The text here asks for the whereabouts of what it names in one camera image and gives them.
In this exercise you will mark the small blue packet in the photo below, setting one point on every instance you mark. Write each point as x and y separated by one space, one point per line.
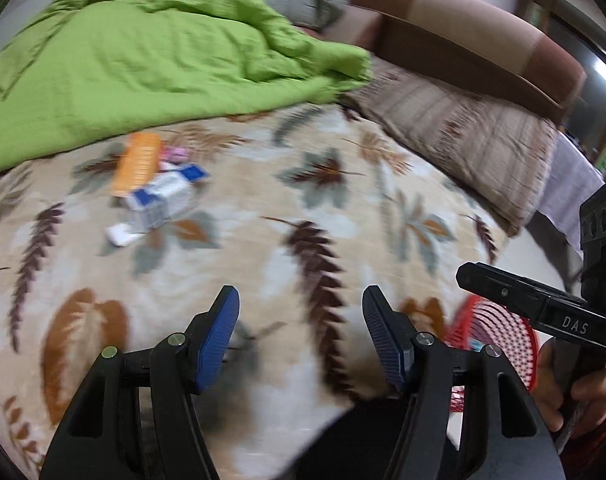
193 172

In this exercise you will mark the red plastic basket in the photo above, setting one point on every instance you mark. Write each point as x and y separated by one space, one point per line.
493 330

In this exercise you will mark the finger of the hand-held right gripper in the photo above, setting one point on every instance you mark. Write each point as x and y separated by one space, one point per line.
523 300

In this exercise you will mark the small pink wrapper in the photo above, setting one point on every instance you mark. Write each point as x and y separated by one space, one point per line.
175 153

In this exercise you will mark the person's right hand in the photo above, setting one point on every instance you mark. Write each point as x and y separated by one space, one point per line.
598 400

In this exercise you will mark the blue and white box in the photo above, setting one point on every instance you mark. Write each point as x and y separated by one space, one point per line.
158 200

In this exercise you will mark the leaf print blanket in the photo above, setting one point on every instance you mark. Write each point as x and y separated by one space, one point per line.
283 185

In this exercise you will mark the small white box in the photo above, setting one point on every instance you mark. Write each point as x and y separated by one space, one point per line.
123 235

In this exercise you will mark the white bed sheet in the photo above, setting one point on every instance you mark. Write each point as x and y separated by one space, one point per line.
568 185

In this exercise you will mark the striped beige pillow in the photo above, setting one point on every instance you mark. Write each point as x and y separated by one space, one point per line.
473 135

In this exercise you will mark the orange cardboard box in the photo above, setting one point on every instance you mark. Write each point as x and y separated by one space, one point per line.
135 165

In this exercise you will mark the brown padded headboard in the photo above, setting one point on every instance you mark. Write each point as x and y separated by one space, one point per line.
458 25

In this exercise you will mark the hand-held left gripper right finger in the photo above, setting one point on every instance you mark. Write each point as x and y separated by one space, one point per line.
385 340

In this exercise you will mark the green quilt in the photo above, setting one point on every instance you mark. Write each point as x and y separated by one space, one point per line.
133 60

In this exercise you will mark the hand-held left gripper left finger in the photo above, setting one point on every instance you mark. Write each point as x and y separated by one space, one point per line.
218 340

